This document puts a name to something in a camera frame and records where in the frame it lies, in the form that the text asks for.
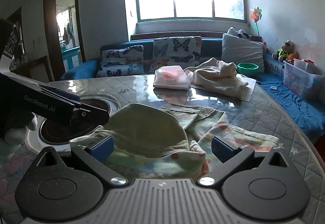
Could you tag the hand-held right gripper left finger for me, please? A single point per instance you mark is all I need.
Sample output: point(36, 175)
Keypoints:
point(101, 149)

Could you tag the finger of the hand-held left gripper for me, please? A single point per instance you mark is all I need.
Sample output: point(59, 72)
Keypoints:
point(94, 113)
point(68, 95)

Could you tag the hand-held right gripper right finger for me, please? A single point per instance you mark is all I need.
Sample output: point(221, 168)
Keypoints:
point(223, 149)

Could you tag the hanging clothes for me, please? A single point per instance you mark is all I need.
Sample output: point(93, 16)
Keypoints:
point(68, 32)

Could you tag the person's left hand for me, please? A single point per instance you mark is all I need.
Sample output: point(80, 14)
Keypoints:
point(17, 137)

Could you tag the blue sofa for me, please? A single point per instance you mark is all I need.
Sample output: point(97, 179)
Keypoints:
point(83, 68)

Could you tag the dark wooden cabinet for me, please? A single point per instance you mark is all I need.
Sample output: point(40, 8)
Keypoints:
point(35, 69)

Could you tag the round black induction hob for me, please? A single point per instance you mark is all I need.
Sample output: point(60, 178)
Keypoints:
point(61, 132)

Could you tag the blue cabinet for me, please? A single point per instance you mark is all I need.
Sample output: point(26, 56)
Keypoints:
point(72, 57)

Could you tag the cream cloth garment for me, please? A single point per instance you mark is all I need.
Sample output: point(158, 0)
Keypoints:
point(215, 79)

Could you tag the small clear container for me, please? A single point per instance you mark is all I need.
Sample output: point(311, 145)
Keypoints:
point(273, 88)

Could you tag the pink white tissue pack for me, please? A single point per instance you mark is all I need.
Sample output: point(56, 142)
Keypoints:
point(170, 79)

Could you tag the green bowl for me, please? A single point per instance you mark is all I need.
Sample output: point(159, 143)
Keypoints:
point(247, 68)

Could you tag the grey pillow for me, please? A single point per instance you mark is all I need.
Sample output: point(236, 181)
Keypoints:
point(241, 51)

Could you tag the large butterfly print cushion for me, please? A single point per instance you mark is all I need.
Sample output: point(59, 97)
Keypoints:
point(175, 54)

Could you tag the clear plastic storage box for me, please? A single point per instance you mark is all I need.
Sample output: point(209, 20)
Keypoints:
point(299, 79)

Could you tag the pink plush toy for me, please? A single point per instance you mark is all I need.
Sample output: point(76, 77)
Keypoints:
point(265, 46)

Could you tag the teddy bear with green vest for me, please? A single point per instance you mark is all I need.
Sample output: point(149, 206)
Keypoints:
point(283, 51)

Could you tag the orange plush toy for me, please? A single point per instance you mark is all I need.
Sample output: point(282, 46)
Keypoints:
point(293, 57)

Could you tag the black white cow plush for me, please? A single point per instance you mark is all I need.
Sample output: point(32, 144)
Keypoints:
point(240, 33)

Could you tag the colourful pinwheel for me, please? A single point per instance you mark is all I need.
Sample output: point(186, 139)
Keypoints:
point(256, 14)

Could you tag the dark wooden door frame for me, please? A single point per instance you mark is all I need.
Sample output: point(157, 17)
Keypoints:
point(49, 36)

